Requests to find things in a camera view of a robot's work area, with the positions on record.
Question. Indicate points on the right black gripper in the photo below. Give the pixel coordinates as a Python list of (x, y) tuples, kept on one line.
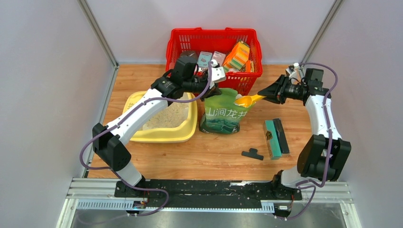
[(271, 91)]

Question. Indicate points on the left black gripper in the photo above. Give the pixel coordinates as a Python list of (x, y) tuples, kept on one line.
[(213, 90)]

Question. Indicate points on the green litter bag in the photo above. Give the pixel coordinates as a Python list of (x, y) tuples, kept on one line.
[(222, 115)]

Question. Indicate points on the yellow plastic scoop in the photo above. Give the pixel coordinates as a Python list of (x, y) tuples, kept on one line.
[(248, 100)]

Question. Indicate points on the black bag clip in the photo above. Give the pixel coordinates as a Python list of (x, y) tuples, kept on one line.
[(252, 153)]

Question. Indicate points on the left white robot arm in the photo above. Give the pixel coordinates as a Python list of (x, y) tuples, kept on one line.
[(109, 141)]

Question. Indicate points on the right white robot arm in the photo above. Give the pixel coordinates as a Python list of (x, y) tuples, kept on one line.
[(324, 156)]

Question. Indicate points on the pink grey small box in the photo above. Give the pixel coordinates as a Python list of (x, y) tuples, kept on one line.
[(218, 57)]

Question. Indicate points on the teal small box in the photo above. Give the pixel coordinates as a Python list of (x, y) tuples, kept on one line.
[(204, 58)]

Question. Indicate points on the dark brown box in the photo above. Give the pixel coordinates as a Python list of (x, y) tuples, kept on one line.
[(189, 53)]

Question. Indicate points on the yellow litter box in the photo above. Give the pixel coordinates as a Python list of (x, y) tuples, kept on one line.
[(151, 118)]

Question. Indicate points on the teal rectangular box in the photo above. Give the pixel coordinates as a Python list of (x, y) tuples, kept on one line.
[(272, 140)]

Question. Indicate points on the orange small packet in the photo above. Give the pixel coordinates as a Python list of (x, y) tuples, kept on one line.
[(249, 67)]

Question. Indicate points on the orange green striped sponge pack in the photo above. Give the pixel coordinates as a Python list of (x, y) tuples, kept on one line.
[(237, 56)]

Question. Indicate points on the red plastic shopping basket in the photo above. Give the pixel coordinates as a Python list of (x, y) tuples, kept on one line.
[(217, 44)]

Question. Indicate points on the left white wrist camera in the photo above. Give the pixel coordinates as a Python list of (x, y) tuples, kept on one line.
[(216, 72)]

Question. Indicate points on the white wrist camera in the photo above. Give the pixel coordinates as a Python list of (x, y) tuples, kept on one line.
[(216, 72), (293, 72)]

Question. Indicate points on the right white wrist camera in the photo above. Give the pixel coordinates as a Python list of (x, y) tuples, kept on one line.
[(293, 72)]

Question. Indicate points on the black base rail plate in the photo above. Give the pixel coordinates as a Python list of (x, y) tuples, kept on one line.
[(209, 195)]

